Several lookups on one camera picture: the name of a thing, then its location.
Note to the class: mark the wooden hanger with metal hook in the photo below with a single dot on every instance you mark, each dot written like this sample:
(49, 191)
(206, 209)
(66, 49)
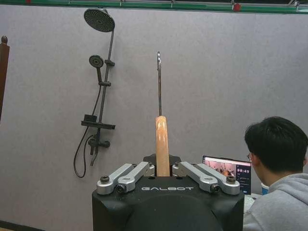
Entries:
(162, 149)

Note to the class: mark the red wall box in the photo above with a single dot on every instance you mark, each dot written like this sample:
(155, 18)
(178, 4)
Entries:
(236, 7)

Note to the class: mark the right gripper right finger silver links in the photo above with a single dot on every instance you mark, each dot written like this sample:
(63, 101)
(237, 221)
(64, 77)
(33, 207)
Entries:
(204, 174)

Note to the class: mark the black hand shower head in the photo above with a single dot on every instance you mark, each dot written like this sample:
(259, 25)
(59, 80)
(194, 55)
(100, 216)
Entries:
(96, 61)

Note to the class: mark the dark brown wooden post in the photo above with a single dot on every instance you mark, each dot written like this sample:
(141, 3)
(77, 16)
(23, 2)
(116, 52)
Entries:
(3, 72)

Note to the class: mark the laptop with lit screen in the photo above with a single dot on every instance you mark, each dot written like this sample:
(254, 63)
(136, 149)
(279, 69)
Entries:
(226, 168)

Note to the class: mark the black shower shelf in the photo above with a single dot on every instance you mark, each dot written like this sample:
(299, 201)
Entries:
(97, 124)

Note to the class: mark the black round rain shower head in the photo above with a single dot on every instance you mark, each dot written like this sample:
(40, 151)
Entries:
(99, 20)

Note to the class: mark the black shower riser rail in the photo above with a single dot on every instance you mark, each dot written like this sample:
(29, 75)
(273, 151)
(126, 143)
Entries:
(107, 72)

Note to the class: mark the black shower mixer tap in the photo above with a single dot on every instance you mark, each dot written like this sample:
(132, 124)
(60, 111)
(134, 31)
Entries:
(96, 144)

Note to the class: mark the person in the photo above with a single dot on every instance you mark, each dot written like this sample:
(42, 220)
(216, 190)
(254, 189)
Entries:
(281, 192)

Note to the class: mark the blue and white cup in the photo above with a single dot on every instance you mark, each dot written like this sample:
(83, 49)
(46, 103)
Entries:
(264, 189)

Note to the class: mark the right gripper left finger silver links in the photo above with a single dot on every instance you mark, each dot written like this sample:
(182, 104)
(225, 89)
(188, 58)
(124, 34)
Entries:
(130, 173)

